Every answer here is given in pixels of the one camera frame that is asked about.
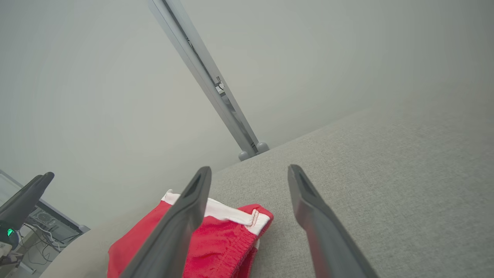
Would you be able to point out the grey aluminium frame post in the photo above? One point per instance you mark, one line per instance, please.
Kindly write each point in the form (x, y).
(200, 65)

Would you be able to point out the black computer tower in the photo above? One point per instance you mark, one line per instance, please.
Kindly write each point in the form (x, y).
(50, 224)

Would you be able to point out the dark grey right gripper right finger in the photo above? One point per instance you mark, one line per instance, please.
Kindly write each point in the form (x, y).
(328, 243)

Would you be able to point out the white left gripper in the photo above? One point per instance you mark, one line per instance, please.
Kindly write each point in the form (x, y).
(7, 235)

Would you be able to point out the red shorts white trim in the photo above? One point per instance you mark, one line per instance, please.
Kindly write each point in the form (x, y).
(224, 243)

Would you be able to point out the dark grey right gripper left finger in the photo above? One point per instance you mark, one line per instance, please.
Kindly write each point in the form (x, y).
(173, 235)

